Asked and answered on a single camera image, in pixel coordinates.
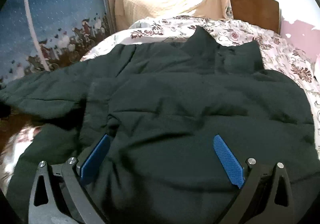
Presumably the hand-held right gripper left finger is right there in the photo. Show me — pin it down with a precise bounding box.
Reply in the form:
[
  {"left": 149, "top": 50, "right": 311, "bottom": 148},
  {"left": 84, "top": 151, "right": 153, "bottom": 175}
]
[{"left": 27, "top": 134, "right": 112, "bottom": 224}]

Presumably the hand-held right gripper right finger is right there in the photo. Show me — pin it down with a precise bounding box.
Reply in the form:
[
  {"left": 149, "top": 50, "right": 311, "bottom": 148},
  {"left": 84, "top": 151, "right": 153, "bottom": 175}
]
[{"left": 212, "top": 134, "right": 297, "bottom": 224}]

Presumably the dark padded jacket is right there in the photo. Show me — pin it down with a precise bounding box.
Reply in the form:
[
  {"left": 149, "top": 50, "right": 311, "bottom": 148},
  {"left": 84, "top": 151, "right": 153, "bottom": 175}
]
[{"left": 0, "top": 26, "right": 317, "bottom": 224}]

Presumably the floral satin bedspread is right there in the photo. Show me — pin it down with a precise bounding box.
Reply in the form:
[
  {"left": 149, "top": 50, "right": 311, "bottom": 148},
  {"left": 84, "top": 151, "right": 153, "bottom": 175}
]
[{"left": 0, "top": 16, "right": 320, "bottom": 189}]

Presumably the pink curtain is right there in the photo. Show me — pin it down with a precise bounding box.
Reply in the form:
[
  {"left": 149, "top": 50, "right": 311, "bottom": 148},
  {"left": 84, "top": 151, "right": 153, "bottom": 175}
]
[{"left": 314, "top": 52, "right": 320, "bottom": 78}]

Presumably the wooden headboard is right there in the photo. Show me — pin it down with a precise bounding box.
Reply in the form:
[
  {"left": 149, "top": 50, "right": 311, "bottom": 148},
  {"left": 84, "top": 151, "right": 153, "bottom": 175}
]
[{"left": 229, "top": 0, "right": 282, "bottom": 33}]

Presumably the wooden panel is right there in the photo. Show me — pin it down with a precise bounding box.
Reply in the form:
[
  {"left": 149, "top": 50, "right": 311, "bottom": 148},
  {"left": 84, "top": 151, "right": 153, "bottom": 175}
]
[{"left": 104, "top": 0, "right": 118, "bottom": 32}]

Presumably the blue printed wardrobe cover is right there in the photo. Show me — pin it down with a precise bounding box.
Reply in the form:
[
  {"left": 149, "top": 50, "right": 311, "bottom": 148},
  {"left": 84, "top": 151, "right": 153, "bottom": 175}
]
[{"left": 0, "top": 0, "right": 112, "bottom": 84}]

